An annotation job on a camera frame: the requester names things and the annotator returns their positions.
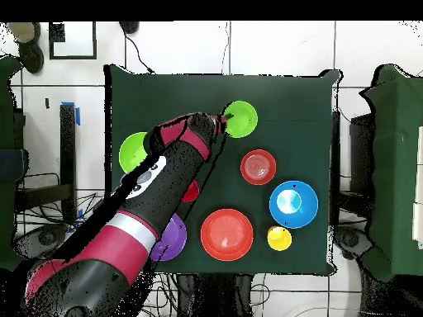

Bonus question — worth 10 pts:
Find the black box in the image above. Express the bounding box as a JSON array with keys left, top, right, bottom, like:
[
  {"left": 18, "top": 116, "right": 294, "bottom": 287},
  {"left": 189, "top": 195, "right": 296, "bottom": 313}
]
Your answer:
[{"left": 349, "top": 113, "right": 375, "bottom": 199}]

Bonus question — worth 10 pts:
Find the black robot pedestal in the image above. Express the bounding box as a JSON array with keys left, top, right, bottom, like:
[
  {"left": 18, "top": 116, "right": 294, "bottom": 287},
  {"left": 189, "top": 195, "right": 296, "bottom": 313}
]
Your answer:
[{"left": 178, "top": 273, "right": 253, "bottom": 317}]

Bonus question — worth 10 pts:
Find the small orange bowl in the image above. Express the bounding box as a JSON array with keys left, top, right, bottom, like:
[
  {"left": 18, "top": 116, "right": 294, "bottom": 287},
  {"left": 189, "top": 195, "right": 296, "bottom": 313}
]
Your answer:
[{"left": 240, "top": 149, "right": 278, "bottom": 186}]

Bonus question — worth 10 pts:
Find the large green bowl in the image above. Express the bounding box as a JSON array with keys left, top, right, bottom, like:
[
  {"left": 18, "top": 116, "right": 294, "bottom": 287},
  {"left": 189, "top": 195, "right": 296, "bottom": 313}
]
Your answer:
[{"left": 118, "top": 131, "right": 150, "bottom": 174}]

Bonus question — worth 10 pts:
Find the green cloth side table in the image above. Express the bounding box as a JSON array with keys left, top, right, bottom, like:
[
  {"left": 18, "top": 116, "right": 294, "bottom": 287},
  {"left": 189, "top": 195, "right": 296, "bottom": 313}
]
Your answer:
[
  {"left": 0, "top": 54, "right": 31, "bottom": 273},
  {"left": 359, "top": 64, "right": 423, "bottom": 282}
]

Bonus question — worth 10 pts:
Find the blue bowl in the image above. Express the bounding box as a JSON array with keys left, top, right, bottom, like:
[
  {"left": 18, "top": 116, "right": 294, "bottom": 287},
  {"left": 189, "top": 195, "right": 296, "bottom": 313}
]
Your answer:
[{"left": 269, "top": 180, "right": 320, "bottom": 229}]

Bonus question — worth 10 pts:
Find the large purple bowl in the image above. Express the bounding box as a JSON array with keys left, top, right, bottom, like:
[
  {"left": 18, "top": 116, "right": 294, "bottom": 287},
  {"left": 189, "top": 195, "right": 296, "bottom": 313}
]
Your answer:
[{"left": 150, "top": 211, "right": 188, "bottom": 263}]

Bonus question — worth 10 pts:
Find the tangle of black cables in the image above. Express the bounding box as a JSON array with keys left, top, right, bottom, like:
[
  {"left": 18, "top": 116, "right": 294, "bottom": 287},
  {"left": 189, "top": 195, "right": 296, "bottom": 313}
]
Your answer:
[{"left": 16, "top": 192, "right": 179, "bottom": 317}]

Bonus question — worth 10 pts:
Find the dark green tablecloth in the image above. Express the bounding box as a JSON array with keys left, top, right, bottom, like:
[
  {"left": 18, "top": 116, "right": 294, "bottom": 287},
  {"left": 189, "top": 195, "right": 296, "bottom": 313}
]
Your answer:
[{"left": 104, "top": 64, "right": 341, "bottom": 277}]

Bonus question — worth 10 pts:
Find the red cup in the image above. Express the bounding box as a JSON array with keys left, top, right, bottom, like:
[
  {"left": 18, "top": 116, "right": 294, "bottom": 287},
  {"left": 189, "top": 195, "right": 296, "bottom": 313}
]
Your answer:
[{"left": 180, "top": 178, "right": 201, "bottom": 203}]

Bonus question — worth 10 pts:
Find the black square floor frame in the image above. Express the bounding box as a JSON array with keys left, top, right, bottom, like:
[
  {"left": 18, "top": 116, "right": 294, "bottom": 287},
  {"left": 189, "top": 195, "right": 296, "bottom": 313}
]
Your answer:
[{"left": 48, "top": 21, "right": 97, "bottom": 60}]

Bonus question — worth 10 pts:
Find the black office chair base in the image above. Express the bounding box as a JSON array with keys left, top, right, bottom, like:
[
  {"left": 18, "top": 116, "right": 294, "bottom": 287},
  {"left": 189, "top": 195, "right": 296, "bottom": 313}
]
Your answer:
[{"left": 14, "top": 224, "right": 69, "bottom": 262}]

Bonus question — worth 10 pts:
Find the black floor cable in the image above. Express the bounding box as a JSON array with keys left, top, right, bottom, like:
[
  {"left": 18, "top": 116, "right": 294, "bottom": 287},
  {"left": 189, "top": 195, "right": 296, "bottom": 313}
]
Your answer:
[{"left": 123, "top": 31, "right": 155, "bottom": 74}]

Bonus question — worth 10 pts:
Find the small green bowl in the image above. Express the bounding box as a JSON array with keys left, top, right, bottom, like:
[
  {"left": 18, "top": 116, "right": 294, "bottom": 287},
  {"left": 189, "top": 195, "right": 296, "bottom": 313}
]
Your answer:
[{"left": 221, "top": 100, "right": 259, "bottom": 139}]

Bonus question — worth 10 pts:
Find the person's leg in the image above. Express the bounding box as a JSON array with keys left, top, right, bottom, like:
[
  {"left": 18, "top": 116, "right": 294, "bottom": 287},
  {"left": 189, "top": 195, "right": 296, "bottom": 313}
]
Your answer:
[{"left": 6, "top": 21, "right": 41, "bottom": 44}]

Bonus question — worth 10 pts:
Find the large orange bowl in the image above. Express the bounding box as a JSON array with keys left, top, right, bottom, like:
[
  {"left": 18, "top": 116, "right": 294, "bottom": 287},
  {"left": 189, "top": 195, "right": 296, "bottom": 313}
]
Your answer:
[{"left": 200, "top": 208, "right": 254, "bottom": 263}]

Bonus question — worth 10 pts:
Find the yellow cup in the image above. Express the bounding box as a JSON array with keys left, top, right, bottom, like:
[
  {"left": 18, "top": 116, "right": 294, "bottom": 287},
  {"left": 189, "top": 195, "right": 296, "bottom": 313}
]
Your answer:
[{"left": 266, "top": 225, "right": 293, "bottom": 252}]

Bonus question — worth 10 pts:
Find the black metal stand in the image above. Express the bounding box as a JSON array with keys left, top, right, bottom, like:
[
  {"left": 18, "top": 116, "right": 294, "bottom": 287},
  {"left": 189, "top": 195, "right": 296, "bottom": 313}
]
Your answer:
[{"left": 15, "top": 104, "right": 78, "bottom": 224}]

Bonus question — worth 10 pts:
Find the person's shoe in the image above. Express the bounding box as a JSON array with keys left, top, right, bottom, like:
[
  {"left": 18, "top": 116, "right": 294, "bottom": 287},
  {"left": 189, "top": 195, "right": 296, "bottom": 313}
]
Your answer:
[
  {"left": 119, "top": 21, "right": 140, "bottom": 35},
  {"left": 17, "top": 39, "right": 45, "bottom": 74}
]

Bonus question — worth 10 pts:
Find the blue tape strip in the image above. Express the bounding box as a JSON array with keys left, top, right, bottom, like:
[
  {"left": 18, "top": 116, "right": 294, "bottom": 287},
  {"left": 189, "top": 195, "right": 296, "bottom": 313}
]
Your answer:
[{"left": 61, "top": 101, "right": 81, "bottom": 126}]

